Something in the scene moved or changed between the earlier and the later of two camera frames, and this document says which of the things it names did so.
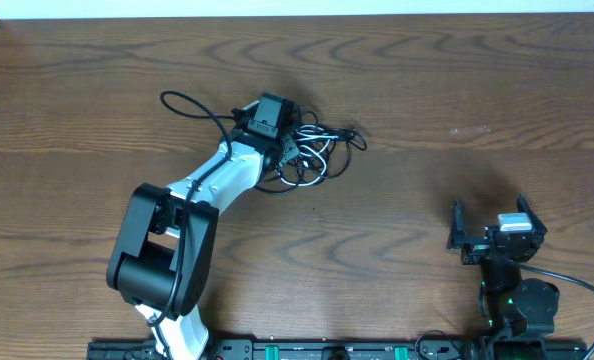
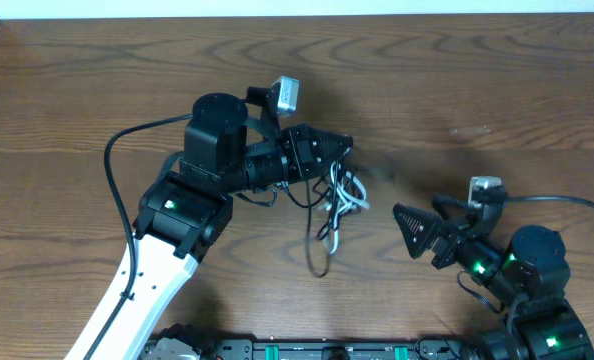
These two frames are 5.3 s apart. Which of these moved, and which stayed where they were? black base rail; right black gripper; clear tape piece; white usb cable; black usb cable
Moved: white usb cable; black usb cable; right black gripper
Stayed: clear tape piece; black base rail
